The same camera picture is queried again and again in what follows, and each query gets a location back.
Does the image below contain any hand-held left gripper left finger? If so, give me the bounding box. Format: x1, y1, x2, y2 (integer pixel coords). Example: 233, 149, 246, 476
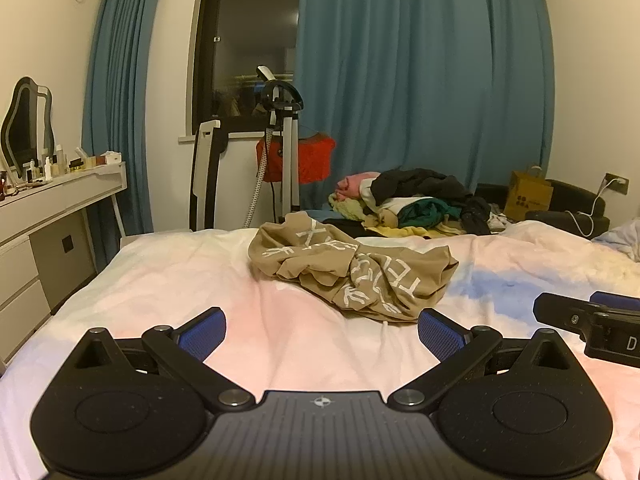
70, 306, 256, 413

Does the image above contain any white charging cable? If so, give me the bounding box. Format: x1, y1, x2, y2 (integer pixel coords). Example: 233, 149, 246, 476
565, 177, 618, 235

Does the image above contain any group of cosmetic bottles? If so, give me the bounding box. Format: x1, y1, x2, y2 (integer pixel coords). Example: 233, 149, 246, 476
0, 144, 98, 198

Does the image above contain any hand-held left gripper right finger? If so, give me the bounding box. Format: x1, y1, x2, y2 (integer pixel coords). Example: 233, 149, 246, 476
387, 307, 571, 413

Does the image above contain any brown paper bag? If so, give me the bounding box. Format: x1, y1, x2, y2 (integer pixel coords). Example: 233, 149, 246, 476
502, 164, 555, 222

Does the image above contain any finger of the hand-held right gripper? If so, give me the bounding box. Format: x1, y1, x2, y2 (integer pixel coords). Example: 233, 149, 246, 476
533, 291, 609, 342
590, 290, 640, 314

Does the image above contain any red hanging garment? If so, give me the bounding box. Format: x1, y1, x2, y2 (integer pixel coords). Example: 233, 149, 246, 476
256, 132, 337, 183

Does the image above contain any light blue pillow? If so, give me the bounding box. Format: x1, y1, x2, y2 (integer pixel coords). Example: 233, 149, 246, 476
592, 220, 640, 263

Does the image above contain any white dressing table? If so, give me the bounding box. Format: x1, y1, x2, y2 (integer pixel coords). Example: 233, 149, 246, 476
0, 160, 128, 366

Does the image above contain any dark window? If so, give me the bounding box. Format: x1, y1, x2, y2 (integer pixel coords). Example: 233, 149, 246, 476
191, 0, 303, 136

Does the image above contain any narrow blue curtain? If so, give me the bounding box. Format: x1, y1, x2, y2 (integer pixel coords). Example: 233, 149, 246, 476
81, 0, 168, 266

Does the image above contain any pile of mixed clothes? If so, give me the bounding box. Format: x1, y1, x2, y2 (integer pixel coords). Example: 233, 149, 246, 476
327, 167, 511, 239

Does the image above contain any white and black chair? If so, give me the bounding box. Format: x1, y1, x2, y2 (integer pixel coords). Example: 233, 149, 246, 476
189, 119, 231, 233

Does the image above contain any garment steamer stand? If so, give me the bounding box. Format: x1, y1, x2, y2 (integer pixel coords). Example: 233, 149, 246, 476
242, 65, 306, 231

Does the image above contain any wide blue curtain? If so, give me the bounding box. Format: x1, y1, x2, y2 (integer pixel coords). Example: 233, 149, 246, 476
295, 0, 556, 211

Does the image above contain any black sofa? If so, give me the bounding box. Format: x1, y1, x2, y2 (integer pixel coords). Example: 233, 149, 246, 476
472, 178, 612, 240

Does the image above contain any wavy black framed mirror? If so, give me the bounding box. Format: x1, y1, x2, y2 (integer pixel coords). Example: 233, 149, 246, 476
0, 76, 55, 181

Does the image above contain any wall power outlet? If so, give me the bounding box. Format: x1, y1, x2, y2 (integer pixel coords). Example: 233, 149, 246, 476
604, 172, 630, 196

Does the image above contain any tan printed t-shirt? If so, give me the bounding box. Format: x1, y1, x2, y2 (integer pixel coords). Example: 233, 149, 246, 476
248, 211, 460, 323

